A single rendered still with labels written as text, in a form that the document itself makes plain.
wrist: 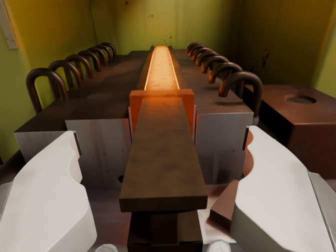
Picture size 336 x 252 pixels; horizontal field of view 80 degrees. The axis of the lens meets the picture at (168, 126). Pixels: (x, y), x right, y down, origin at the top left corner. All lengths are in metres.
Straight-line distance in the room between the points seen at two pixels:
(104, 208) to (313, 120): 0.20
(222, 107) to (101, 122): 0.10
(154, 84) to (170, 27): 0.45
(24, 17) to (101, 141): 0.24
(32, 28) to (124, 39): 0.31
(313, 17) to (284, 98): 0.17
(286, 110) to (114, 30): 0.52
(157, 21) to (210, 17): 0.15
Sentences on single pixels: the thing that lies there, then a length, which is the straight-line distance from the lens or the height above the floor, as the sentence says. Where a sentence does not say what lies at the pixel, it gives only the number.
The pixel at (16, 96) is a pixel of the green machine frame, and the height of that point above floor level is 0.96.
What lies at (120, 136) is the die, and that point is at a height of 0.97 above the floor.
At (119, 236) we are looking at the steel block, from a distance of 0.18.
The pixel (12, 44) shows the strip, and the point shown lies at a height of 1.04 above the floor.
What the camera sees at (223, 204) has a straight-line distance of 0.18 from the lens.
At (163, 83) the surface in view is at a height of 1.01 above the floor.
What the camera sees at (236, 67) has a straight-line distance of 0.23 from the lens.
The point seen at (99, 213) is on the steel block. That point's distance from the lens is 0.20.
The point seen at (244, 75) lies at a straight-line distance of 0.19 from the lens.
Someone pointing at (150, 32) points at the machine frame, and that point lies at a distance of 0.63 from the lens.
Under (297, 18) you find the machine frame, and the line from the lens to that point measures 0.43.
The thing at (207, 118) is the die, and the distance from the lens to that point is 0.17.
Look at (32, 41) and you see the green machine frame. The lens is 0.37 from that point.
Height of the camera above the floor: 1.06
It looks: 28 degrees down
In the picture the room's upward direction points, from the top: 1 degrees counter-clockwise
